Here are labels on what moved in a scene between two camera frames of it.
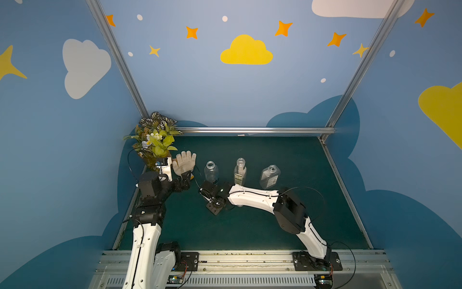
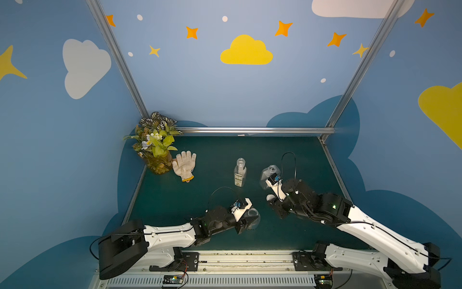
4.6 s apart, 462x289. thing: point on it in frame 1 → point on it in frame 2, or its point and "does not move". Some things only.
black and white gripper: x=162 y=161 → x=240 y=206
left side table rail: x=132 y=206 does not move
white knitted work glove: x=185 y=162 does not move
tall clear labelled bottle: x=240 y=171 does not move
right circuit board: x=323 y=281 does not move
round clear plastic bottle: x=211 y=171 → x=254 y=219
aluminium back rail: x=258 y=130 does not move
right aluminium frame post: x=388 y=20 does not move
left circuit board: x=175 y=279 does not move
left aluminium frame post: x=96 y=9 does not move
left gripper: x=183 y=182 → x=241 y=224
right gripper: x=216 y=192 → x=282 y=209
